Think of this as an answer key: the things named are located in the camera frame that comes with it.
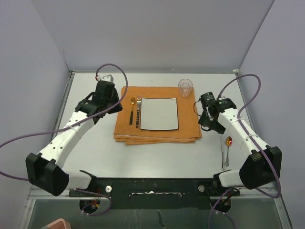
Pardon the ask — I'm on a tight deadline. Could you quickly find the orange cloth napkin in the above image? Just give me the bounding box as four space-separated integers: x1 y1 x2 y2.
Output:
114 86 202 145

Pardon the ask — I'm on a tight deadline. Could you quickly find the gold fork green handle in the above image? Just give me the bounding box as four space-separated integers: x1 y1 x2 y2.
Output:
129 97 136 125

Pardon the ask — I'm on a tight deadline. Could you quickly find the copper bowl spoon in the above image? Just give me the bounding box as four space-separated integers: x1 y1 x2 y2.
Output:
225 136 233 167

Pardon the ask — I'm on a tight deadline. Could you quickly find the silver table knife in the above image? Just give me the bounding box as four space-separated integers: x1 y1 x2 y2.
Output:
220 137 225 171

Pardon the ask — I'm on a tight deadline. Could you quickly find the silver fork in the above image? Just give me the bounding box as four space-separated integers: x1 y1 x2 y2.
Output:
136 95 142 128

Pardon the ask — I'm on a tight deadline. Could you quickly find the clear drinking glass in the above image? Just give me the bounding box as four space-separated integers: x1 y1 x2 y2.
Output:
178 79 193 97

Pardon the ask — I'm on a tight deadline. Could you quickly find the white square plate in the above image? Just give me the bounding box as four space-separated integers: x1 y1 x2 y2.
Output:
140 98 179 131

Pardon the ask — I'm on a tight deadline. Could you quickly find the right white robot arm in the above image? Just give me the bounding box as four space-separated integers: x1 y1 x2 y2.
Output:
198 92 282 195

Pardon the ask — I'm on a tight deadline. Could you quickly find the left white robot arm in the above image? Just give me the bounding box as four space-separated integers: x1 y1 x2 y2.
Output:
25 78 122 196

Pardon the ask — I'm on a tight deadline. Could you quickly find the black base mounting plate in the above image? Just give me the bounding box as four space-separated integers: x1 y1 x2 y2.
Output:
69 178 240 210

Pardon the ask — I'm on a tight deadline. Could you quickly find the pink box corner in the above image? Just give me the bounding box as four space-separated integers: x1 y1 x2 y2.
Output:
47 219 71 229

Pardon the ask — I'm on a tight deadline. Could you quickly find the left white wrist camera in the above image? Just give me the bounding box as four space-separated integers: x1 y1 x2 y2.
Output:
95 74 114 83

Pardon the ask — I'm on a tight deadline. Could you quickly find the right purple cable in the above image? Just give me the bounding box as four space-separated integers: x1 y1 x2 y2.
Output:
208 73 282 229

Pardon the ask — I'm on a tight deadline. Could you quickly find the purple cable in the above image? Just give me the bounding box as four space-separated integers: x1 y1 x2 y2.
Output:
0 63 128 217
208 73 282 229

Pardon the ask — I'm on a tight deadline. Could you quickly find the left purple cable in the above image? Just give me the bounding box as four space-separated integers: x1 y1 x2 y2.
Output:
0 63 128 217

